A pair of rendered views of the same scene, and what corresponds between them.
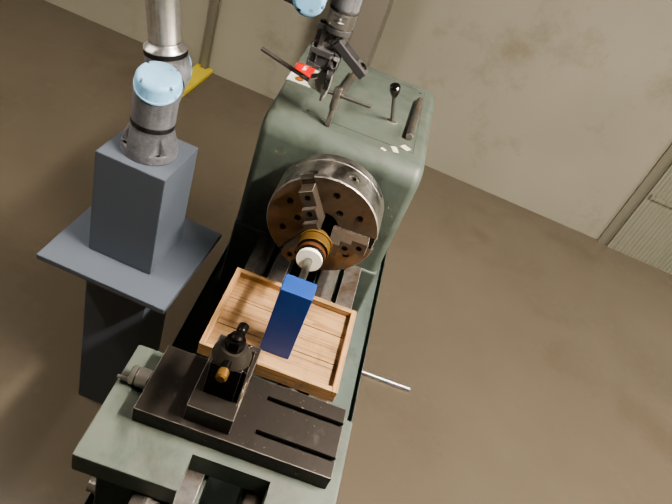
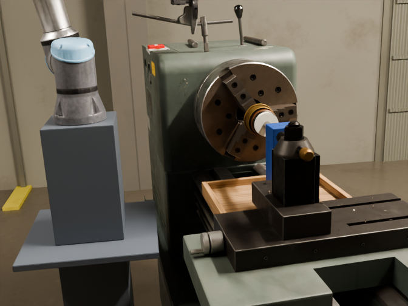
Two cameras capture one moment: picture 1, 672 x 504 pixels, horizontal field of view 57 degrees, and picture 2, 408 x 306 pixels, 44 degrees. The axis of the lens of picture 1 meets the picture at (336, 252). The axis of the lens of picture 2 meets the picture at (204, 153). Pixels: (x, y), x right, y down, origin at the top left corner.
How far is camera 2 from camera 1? 0.82 m
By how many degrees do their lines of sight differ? 23
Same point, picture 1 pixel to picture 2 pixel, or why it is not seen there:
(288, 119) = (176, 56)
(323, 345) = not seen: hidden behind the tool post
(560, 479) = not seen: outside the picture
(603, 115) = (327, 73)
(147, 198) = (101, 153)
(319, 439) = (398, 210)
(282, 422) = (359, 214)
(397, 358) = not seen: hidden behind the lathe
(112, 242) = (78, 224)
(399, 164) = (275, 51)
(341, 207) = (260, 86)
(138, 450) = (266, 285)
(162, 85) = (80, 43)
